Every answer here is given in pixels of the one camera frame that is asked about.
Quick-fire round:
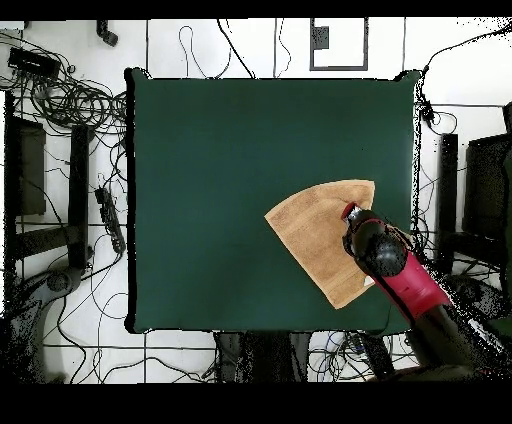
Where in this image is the tan terry towel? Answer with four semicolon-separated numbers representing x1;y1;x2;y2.
263;178;413;311

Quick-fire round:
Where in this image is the black stand bar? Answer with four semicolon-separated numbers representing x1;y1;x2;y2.
434;133;459;276
67;124;95;270

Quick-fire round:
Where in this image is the black plug adapter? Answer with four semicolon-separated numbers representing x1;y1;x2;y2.
419;99;437;125

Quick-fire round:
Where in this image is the black cabinet panel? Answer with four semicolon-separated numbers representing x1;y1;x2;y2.
462;133;512;241
3;90;47;281

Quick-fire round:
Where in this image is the wide black power strip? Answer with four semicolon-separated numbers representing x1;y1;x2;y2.
357;333;397;381

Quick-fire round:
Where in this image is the grey chair base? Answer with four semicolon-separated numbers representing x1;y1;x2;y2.
441;273;512;321
11;265;85;383

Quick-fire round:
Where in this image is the dark green table cloth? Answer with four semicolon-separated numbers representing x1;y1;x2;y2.
123;66;421;336

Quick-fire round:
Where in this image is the dark grey square plate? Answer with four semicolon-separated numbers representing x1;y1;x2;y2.
310;25;330;50

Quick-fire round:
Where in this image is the long black power strip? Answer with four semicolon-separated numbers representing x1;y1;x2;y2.
94;187;126;254

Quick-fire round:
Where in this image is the black angled object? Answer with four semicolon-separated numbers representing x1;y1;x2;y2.
95;19;120;48

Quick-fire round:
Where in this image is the black rectangular box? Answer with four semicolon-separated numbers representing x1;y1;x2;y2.
7;46;62;79

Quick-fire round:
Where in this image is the grey rectangular frame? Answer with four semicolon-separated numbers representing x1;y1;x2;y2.
309;17;369;72

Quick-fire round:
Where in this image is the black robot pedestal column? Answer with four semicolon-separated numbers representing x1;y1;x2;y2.
215;331;312;383

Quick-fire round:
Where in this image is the thick black cable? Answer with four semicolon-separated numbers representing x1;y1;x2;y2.
216;18;257;80

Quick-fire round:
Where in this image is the thin looped black cable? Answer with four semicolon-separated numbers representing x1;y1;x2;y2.
178;25;233;80

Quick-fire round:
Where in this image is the tangled black cable bundle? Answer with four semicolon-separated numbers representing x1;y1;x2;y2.
0;31;129;139

